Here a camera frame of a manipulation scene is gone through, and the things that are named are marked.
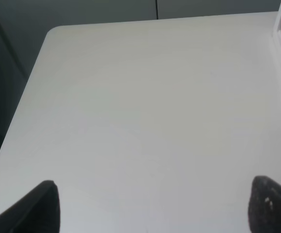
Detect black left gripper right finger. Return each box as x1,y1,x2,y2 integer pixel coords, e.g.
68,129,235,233
248,176,281,233

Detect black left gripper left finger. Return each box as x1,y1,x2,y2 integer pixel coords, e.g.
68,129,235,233
0,180,60,233

